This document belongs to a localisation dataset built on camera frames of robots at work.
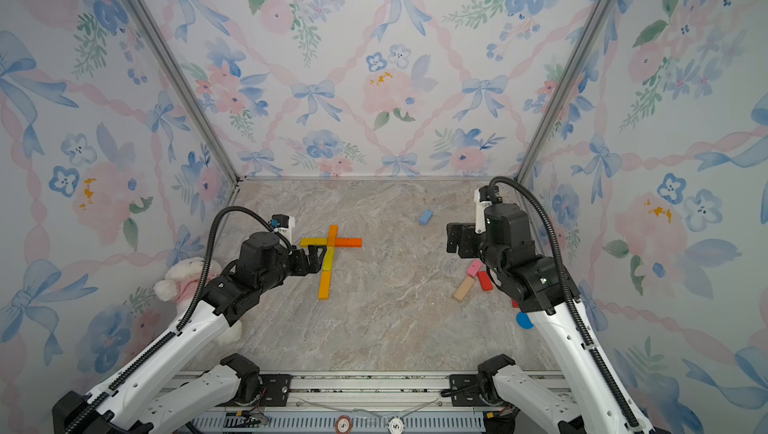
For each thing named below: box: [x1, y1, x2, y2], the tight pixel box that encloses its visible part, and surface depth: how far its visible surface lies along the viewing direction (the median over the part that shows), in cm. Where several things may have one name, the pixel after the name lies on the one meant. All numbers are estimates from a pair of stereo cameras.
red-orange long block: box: [335, 238, 363, 248], surface depth 103 cm
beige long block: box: [453, 275, 475, 303], surface depth 92 cm
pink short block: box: [466, 259, 483, 277], surface depth 96 cm
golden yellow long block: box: [318, 270, 331, 300], surface depth 93 cm
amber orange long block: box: [327, 224, 339, 247], surface depth 106 cm
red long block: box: [477, 271, 494, 292], surface depth 94 cm
